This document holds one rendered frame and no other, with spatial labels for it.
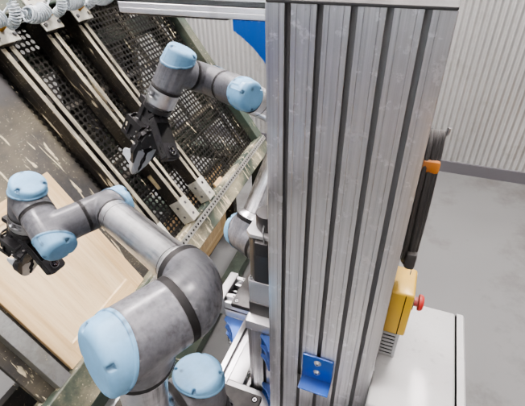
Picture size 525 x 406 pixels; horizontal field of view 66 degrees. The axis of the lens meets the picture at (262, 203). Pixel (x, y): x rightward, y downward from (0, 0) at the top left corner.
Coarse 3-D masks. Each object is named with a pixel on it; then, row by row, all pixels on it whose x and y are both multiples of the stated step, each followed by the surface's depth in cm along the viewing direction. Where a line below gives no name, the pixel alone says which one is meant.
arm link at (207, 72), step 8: (200, 64) 99; (208, 64) 101; (200, 72) 98; (208, 72) 99; (216, 72) 97; (200, 80) 99; (208, 80) 98; (192, 88) 100; (200, 88) 101; (208, 88) 99
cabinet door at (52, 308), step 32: (64, 192) 154; (0, 224) 133; (0, 256) 130; (96, 256) 156; (0, 288) 127; (32, 288) 135; (64, 288) 143; (96, 288) 152; (128, 288) 162; (32, 320) 131; (64, 320) 139; (64, 352) 136
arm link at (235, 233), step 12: (264, 156) 137; (264, 168) 135; (264, 180) 135; (252, 192) 138; (264, 192) 136; (252, 204) 137; (264, 204) 137; (240, 216) 138; (252, 216) 137; (228, 228) 141; (240, 228) 138; (228, 240) 142; (240, 240) 137
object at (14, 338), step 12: (0, 312) 123; (0, 324) 122; (12, 324) 125; (0, 336) 122; (12, 336) 123; (24, 336) 126; (12, 348) 124; (24, 348) 125; (36, 348) 128; (24, 360) 126; (36, 360) 126; (48, 360) 129; (36, 372) 129; (48, 372) 128; (60, 372) 131; (60, 384) 130
